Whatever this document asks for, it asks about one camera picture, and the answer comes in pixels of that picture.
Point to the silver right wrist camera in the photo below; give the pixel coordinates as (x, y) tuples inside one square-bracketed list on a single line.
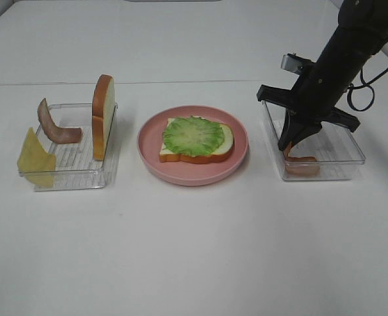
[(294, 63)]

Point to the clear plastic tray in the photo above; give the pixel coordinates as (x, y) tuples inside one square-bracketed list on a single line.
[(334, 147), (75, 168)]

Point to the right clear plastic tray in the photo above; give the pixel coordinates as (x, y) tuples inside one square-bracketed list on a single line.
[(334, 147)]

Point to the bread slice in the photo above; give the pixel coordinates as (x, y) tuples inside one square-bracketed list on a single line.
[(103, 105), (219, 155)]

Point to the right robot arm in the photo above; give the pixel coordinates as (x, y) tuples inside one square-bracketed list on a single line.
[(361, 33)]

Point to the green lettuce leaf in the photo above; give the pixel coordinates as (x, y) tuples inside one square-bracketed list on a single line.
[(193, 136)]

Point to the bacon strip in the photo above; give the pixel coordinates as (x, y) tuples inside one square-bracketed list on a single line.
[(300, 166), (55, 133)]

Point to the pink round plate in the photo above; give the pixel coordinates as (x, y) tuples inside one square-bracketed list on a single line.
[(149, 142)]

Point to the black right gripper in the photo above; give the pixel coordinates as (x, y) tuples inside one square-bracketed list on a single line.
[(309, 97)]

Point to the left clear plastic tray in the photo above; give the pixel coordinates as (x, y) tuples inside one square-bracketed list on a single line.
[(75, 168)]

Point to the yellow cheese slice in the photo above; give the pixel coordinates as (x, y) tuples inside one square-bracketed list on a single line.
[(33, 158)]

